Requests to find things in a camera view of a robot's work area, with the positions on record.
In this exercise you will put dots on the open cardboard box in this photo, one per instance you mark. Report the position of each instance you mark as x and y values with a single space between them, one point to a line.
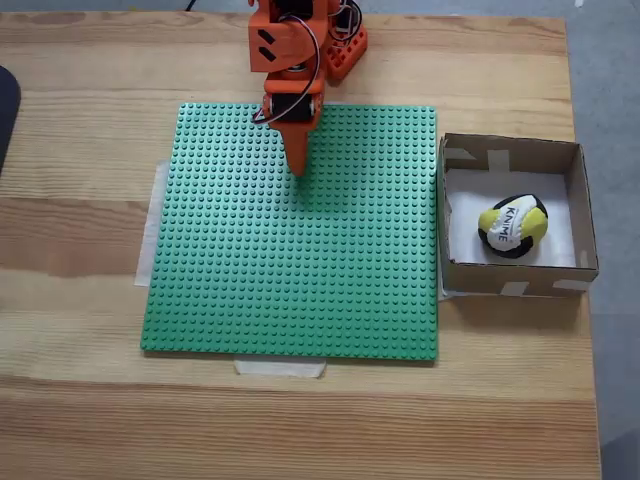
475 277

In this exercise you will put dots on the white paper sheet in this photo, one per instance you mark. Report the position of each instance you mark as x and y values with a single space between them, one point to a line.
462 230

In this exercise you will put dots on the yellow black white ball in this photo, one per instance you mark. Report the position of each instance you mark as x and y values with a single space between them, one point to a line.
510 225

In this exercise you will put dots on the black flat object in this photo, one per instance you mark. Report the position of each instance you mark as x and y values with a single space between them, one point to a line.
7 115

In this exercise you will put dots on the beige masking tape strip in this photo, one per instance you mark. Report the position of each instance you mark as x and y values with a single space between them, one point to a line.
147 225
280 369

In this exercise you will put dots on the green studded baseplate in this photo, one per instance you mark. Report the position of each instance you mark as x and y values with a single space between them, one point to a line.
225 275

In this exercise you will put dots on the small white tape piece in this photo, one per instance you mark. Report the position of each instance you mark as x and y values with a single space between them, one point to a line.
445 295

